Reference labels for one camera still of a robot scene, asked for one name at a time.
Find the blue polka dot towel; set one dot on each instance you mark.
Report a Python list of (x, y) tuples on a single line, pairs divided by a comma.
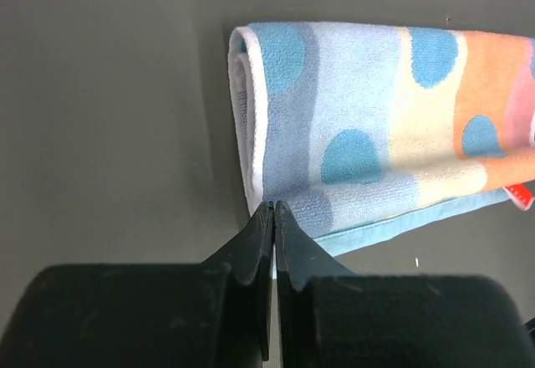
[(370, 131)]

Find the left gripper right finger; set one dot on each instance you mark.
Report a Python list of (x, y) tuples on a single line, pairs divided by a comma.
[(330, 316)]

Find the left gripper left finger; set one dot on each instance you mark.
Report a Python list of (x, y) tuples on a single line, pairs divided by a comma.
[(210, 314)]

